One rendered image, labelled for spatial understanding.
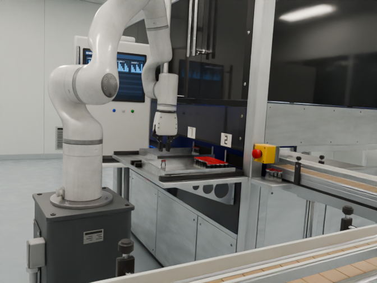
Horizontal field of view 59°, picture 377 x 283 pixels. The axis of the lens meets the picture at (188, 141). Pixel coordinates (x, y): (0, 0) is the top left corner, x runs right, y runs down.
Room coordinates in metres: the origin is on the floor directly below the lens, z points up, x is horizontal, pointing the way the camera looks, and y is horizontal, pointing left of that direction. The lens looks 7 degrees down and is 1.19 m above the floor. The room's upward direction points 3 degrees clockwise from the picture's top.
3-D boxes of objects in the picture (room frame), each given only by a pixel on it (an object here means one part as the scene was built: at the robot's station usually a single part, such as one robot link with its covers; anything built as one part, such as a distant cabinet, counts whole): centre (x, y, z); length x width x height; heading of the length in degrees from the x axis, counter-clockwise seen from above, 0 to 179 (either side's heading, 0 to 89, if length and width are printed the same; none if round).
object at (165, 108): (1.46, 0.10, 1.16); 0.09 x 0.08 x 0.03; 119
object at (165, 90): (1.46, 0.10, 1.24); 0.09 x 0.08 x 0.13; 60
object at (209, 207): (2.34, 0.23, 0.73); 1.98 x 0.01 x 0.25; 29
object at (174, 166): (1.48, 0.00, 0.90); 0.34 x 0.26 x 0.04; 118
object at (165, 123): (1.46, 0.10, 1.10); 0.10 x 0.08 x 0.11; 119
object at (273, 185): (1.38, -0.37, 0.87); 0.14 x 0.13 x 0.02; 119
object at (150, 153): (1.84, 0.06, 0.90); 0.34 x 0.26 x 0.04; 119
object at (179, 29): (2.06, 0.07, 1.51); 0.47 x 0.01 x 0.59; 29
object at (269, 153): (1.38, -0.32, 1.00); 0.08 x 0.07 x 0.07; 119
